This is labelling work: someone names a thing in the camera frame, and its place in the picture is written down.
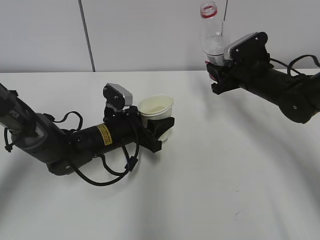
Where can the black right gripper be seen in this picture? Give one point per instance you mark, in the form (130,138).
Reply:
(250,70)

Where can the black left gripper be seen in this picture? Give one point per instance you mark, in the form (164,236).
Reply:
(125,127)

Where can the white paper cup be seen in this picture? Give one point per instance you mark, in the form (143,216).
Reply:
(156,107)

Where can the clear plastic water bottle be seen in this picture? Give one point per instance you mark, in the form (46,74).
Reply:
(214,35)

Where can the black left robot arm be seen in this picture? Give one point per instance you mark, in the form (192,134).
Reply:
(65,151)

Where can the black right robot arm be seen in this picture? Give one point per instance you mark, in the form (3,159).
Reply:
(297,96)

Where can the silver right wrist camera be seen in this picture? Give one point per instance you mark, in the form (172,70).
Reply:
(245,46)

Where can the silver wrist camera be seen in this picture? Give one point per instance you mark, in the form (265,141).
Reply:
(117,97)
(245,46)

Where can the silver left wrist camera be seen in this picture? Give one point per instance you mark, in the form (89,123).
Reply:
(117,97)

